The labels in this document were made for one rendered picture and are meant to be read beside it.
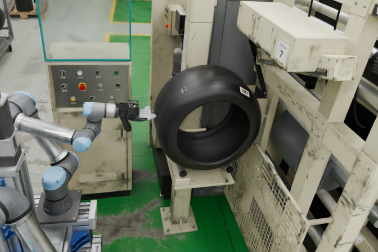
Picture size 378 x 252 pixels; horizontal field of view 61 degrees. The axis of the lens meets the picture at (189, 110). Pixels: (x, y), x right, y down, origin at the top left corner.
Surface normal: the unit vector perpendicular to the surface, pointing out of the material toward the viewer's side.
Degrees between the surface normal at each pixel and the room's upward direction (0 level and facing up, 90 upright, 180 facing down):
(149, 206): 0
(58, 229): 0
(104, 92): 90
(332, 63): 90
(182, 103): 58
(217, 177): 0
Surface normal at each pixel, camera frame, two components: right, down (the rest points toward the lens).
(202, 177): 0.09, -0.85
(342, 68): 0.23, 0.22
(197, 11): 0.22, 0.51
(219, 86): 0.19, -0.29
